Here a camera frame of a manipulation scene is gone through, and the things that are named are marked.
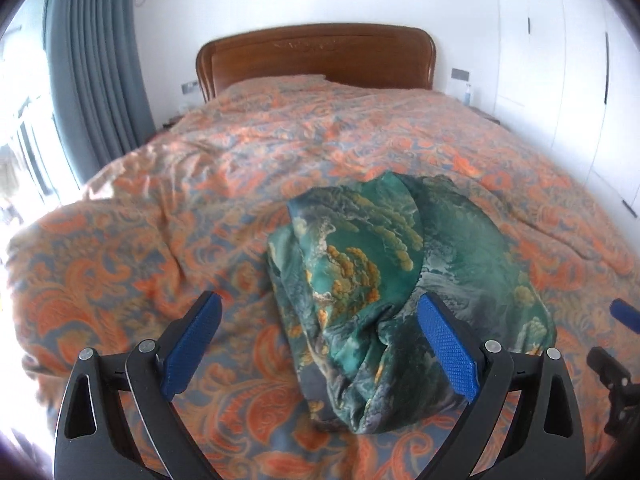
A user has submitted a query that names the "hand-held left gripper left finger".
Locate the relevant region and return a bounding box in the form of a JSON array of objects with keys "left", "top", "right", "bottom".
[{"left": 54, "top": 290, "right": 224, "bottom": 480}]

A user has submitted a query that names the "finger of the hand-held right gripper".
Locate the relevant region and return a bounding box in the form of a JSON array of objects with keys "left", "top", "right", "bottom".
[
  {"left": 610, "top": 297, "right": 640, "bottom": 334},
  {"left": 586, "top": 346, "right": 637, "bottom": 437}
]

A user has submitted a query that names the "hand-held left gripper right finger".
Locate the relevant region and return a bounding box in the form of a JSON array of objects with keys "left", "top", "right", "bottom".
[{"left": 417, "top": 292, "right": 586, "bottom": 480}]

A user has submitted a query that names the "green landscape print dress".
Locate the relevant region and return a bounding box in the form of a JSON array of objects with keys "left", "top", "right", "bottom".
[{"left": 265, "top": 171, "right": 559, "bottom": 435}]

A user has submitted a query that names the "orange floral bedspread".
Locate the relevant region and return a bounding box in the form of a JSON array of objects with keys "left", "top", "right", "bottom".
[{"left": 5, "top": 74, "right": 640, "bottom": 480}]

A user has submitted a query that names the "white wardrobe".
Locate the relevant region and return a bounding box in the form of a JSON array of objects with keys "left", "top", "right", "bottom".
[{"left": 492, "top": 0, "right": 640, "bottom": 221}]

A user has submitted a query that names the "glass balcony door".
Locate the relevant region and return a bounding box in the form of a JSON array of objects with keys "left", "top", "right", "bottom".
[{"left": 0, "top": 10, "right": 83, "bottom": 261}]

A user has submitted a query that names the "grey-blue curtain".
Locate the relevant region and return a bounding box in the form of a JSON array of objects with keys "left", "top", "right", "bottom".
[{"left": 44, "top": 0, "right": 157, "bottom": 192}]

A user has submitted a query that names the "wooden headboard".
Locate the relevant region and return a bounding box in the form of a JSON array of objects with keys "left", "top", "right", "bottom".
[{"left": 195, "top": 23, "right": 438, "bottom": 106}]

